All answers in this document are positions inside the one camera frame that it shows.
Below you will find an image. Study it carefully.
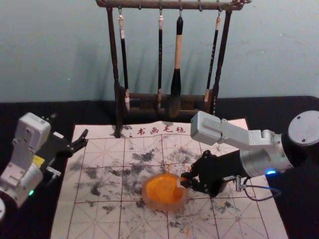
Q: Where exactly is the right gripper cable with plug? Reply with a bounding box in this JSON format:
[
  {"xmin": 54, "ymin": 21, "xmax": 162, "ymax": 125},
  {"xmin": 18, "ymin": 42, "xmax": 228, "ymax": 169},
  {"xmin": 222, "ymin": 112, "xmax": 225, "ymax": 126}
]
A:
[{"xmin": 234, "ymin": 174, "xmax": 282, "ymax": 202}]

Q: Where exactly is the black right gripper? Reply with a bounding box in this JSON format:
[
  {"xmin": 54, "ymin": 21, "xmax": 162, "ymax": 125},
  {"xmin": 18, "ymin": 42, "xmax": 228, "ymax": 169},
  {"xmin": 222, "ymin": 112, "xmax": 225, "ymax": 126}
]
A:
[{"xmin": 179, "ymin": 149, "xmax": 246, "ymax": 198}]

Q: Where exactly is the black brush with white cap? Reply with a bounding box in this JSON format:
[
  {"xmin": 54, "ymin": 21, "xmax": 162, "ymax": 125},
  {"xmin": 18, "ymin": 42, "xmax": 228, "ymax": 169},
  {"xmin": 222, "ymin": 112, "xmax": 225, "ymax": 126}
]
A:
[{"xmin": 117, "ymin": 14, "xmax": 131, "ymax": 112}]

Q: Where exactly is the thin black brush, pale tip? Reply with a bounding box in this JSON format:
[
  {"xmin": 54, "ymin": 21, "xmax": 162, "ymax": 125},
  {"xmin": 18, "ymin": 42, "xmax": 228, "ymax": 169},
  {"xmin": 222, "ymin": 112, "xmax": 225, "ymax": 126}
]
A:
[{"xmin": 204, "ymin": 16, "xmax": 222, "ymax": 103}]

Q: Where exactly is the thin black calligraphy brush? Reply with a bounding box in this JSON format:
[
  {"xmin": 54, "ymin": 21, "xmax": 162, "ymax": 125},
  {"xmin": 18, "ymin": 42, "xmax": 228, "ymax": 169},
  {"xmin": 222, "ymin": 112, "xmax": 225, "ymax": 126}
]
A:
[{"xmin": 157, "ymin": 15, "xmax": 164, "ymax": 110}]

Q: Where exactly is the left gripper cable with plug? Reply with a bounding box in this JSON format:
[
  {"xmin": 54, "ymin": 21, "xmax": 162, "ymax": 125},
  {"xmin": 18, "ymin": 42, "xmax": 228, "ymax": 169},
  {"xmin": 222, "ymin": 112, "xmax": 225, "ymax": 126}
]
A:
[{"xmin": 44, "ymin": 166, "xmax": 62, "ymax": 187}]

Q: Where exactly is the white felt mat, red grid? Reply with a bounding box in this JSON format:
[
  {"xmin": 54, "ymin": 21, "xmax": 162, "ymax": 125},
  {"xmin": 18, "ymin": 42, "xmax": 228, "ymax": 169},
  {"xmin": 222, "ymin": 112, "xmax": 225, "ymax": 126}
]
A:
[{"xmin": 51, "ymin": 118, "xmax": 290, "ymax": 239}]

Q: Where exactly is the large tan and black brush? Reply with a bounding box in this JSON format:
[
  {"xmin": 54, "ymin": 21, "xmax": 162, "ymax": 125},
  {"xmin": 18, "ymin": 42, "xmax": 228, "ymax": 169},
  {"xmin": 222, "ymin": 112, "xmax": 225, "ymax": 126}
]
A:
[{"xmin": 167, "ymin": 16, "xmax": 184, "ymax": 118}]

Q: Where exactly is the orange ink dish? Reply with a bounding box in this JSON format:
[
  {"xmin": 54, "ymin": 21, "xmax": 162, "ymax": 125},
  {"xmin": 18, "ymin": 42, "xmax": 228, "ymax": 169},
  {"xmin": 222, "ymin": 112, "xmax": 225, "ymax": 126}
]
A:
[{"xmin": 141, "ymin": 173, "xmax": 189, "ymax": 212}]

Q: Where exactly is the dark wooden brush rack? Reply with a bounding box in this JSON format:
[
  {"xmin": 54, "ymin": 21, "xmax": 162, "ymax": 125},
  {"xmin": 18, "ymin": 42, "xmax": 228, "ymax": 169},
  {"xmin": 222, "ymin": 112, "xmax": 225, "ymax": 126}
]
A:
[{"xmin": 96, "ymin": 0, "xmax": 252, "ymax": 139}]

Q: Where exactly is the gripper cable with plug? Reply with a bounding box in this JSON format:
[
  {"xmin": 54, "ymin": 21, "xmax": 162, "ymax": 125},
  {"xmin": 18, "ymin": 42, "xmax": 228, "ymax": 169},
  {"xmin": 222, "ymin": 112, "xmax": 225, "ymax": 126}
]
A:
[
  {"xmin": 44, "ymin": 166, "xmax": 62, "ymax": 187},
  {"xmin": 234, "ymin": 174, "xmax": 282, "ymax": 202}
]

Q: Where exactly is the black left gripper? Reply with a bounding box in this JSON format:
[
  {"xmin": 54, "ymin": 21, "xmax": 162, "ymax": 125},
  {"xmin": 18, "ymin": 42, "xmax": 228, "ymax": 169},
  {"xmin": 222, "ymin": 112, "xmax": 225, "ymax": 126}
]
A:
[{"xmin": 32, "ymin": 113, "xmax": 90, "ymax": 172}]

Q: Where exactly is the black table cloth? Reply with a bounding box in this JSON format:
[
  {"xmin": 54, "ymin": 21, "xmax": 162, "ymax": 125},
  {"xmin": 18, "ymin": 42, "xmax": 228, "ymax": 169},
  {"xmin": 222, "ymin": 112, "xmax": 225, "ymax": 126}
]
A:
[{"xmin": 0, "ymin": 96, "xmax": 319, "ymax": 239}]

